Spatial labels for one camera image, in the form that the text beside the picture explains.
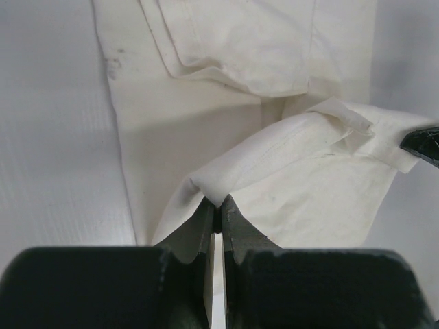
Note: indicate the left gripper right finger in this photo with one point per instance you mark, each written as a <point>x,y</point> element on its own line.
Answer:
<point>267,286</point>

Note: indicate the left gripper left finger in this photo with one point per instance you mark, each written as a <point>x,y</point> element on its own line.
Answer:
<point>168,285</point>

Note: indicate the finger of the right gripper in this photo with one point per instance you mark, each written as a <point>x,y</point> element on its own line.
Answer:
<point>423,144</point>

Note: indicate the cream white t shirt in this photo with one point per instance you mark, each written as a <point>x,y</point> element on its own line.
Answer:
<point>169,127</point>

